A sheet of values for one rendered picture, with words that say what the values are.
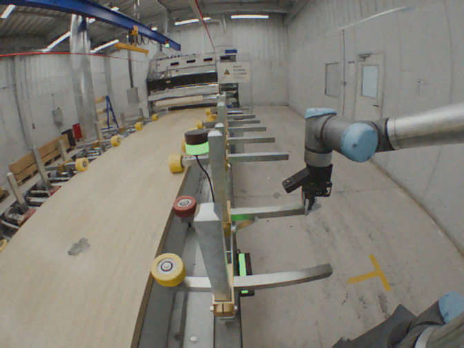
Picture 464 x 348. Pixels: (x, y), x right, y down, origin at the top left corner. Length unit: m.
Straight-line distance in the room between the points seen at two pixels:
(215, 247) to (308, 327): 1.15
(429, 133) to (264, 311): 1.25
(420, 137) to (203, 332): 0.79
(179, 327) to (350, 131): 0.74
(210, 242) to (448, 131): 0.50
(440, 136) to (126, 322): 0.74
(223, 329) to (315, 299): 0.96
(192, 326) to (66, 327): 0.39
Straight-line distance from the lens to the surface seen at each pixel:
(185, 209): 0.59
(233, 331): 0.57
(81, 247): 0.62
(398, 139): 0.51
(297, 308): 1.38
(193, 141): 0.44
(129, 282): 0.47
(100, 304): 0.48
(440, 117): 0.48
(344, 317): 1.46
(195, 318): 0.68
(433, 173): 2.93
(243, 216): 0.62
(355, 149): 0.43
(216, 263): 0.31
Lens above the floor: 1.26
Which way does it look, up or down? 28 degrees down
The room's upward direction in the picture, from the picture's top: 3 degrees counter-clockwise
